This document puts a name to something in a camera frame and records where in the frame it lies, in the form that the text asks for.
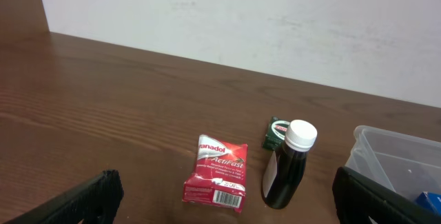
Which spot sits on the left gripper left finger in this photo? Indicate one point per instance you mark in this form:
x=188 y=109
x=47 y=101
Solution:
x=94 y=201

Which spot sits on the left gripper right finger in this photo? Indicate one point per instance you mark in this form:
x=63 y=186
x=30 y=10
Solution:
x=359 y=200

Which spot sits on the blue medicine box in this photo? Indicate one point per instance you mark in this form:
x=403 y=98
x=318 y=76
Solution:
x=430 y=201

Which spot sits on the clear plastic container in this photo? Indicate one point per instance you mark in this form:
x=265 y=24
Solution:
x=407 y=165

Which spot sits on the dark bottle white cap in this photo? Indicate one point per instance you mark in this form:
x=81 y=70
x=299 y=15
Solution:
x=287 y=164

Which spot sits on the green Zam-Buk box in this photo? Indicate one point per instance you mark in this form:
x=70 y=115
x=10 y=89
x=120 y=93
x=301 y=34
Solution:
x=275 y=134

